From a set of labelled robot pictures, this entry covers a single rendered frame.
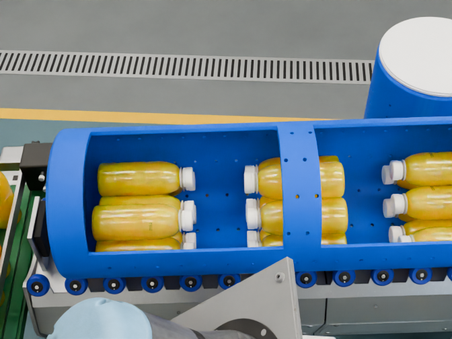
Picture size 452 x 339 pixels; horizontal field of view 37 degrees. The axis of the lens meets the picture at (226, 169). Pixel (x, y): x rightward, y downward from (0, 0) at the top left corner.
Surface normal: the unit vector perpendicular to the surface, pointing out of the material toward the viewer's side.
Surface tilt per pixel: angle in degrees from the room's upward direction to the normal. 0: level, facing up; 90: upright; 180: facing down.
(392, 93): 90
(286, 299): 45
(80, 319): 37
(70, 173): 15
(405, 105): 90
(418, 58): 0
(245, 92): 0
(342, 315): 70
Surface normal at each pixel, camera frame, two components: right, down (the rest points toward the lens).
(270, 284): -0.72, -0.41
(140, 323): 0.61, -0.72
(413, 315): 0.01, 0.52
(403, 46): -0.02, -0.62
